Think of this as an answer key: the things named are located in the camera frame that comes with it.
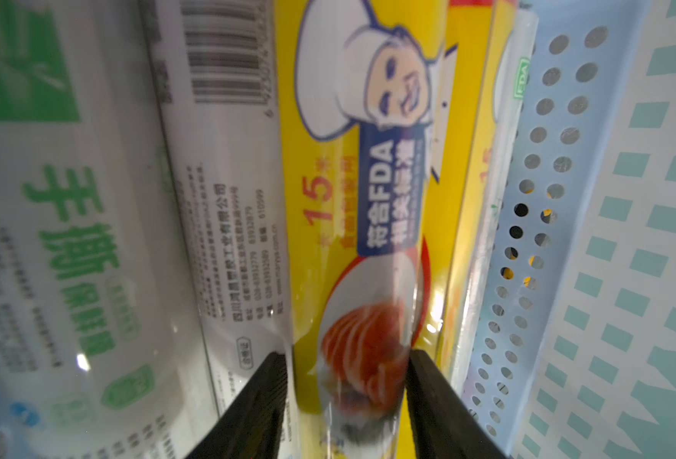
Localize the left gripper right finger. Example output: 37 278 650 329
406 349 505 459

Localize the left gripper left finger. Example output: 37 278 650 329
188 352 288 459

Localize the yellow wrap roll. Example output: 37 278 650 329
412 1 519 376
275 1 449 458

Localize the blue plastic basket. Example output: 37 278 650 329
462 1 649 455

